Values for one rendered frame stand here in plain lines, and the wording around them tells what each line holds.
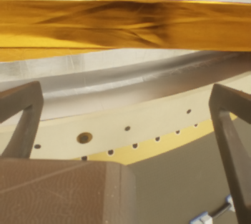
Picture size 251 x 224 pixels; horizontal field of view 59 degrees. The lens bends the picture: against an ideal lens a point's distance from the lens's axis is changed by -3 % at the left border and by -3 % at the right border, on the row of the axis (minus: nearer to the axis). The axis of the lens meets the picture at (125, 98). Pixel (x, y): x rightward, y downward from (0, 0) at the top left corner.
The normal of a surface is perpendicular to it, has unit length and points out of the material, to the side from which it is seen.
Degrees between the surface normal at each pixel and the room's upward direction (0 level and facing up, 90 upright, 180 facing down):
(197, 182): 62
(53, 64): 90
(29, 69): 90
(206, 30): 90
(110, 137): 90
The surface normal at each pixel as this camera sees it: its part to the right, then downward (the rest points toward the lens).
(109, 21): 0.00, 0.58
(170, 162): 0.38, 0.10
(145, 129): 0.37, 0.55
